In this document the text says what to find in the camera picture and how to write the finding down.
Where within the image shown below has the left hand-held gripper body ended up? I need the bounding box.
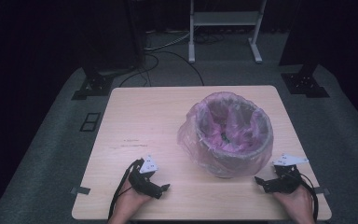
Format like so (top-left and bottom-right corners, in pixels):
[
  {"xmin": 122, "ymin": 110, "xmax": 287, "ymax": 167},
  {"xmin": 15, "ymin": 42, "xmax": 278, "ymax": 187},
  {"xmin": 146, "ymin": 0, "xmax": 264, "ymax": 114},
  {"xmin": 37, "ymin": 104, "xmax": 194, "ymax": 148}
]
[{"xmin": 128, "ymin": 154, "xmax": 164, "ymax": 200}]

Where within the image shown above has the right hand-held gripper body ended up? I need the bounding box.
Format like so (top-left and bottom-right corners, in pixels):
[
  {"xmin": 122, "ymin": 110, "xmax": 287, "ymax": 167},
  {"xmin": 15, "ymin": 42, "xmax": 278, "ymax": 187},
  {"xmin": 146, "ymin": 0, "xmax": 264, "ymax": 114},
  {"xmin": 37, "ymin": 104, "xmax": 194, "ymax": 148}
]
[{"xmin": 261, "ymin": 153, "xmax": 310, "ymax": 195}]

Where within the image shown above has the green plastic bin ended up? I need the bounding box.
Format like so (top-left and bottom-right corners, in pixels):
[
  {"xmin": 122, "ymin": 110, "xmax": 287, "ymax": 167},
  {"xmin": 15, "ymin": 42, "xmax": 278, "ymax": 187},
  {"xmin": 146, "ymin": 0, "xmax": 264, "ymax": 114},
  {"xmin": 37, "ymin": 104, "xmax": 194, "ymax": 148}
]
[{"xmin": 193, "ymin": 92, "xmax": 274, "ymax": 179}]

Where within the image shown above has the pink plastic bag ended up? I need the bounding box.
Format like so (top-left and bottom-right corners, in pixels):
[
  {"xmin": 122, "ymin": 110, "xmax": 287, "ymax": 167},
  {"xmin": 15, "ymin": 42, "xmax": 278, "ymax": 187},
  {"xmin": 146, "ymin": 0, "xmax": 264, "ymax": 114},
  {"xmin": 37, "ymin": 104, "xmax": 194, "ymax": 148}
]
[{"xmin": 176, "ymin": 91, "xmax": 275, "ymax": 179}]

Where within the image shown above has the person's left hand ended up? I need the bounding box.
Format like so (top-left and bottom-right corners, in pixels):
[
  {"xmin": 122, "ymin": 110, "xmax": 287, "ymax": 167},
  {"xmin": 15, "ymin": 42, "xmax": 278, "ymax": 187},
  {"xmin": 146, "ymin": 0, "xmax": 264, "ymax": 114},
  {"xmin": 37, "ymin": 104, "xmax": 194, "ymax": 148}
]
[{"xmin": 114, "ymin": 179, "xmax": 153, "ymax": 218}]

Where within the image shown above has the person's right hand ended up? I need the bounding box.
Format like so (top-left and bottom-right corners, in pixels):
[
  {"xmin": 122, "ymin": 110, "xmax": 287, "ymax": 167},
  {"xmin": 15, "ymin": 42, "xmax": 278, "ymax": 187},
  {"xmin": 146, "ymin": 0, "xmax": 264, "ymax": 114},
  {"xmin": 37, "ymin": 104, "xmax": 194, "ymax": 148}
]
[{"xmin": 272, "ymin": 183, "xmax": 314, "ymax": 218}]

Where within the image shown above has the black stand base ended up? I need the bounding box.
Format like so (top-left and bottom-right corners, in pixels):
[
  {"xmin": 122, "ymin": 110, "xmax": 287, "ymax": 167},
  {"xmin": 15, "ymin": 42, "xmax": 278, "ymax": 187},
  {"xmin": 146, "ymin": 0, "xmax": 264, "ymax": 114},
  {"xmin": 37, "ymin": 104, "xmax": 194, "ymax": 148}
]
[
  {"xmin": 71, "ymin": 64, "xmax": 115, "ymax": 101},
  {"xmin": 281, "ymin": 63, "xmax": 330, "ymax": 99}
]

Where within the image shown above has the white metal stand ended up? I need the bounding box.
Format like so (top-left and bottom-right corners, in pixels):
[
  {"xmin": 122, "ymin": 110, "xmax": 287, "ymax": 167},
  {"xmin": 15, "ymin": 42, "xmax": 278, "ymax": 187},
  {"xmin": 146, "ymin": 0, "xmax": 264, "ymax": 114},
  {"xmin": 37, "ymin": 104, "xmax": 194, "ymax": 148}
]
[{"xmin": 187, "ymin": 0, "xmax": 268, "ymax": 64}]

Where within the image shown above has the right hand-held gripper black cable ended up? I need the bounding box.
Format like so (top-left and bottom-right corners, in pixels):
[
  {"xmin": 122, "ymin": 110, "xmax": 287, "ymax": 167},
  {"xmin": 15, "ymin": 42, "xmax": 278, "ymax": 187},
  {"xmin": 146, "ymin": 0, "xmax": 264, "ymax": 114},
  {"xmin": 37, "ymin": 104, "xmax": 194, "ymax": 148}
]
[{"xmin": 287, "ymin": 172, "xmax": 320, "ymax": 222}]

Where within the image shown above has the black floor socket frame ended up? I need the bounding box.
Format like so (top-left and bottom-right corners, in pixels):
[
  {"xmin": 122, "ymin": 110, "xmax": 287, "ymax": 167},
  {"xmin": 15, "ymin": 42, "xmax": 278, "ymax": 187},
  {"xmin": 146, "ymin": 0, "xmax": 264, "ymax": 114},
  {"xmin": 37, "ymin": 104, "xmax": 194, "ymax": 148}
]
[{"xmin": 79, "ymin": 112, "xmax": 102, "ymax": 133}]

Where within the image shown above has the black floor cable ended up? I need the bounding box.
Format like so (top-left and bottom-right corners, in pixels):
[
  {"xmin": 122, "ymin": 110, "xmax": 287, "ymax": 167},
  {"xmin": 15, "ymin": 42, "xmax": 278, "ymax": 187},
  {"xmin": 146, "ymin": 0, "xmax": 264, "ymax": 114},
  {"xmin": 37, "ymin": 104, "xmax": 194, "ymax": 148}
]
[{"xmin": 118, "ymin": 50, "xmax": 205, "ymax": 88}]

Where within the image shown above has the grey floor cable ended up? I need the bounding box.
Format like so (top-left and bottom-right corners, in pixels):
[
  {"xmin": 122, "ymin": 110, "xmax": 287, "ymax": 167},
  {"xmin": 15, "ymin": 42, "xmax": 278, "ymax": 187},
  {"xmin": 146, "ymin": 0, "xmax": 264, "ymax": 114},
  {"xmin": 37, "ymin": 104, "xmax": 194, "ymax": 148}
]
[{"xmin": 144, "ymin": 28, "xmax": 199, "ymax": 52}]

